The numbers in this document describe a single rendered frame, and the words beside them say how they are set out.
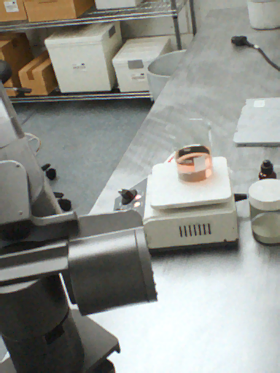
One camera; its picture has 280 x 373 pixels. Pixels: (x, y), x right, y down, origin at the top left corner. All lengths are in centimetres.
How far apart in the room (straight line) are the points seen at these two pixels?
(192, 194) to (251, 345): 23
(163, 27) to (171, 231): 258
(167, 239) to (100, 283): 44
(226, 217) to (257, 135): 34
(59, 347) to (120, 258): 9
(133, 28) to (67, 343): 302
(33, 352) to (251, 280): 42
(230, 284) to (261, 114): 50
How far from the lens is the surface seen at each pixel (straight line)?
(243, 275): 79
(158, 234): 81
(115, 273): 39
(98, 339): 48
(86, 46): 305
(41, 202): 43
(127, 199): 88
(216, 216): 79
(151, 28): 334
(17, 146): 45
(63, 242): 41
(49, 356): 44
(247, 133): 111
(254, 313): 73
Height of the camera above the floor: 128
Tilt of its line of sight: 32 degrees down
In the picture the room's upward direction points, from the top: 12 degrees counter-clockwise
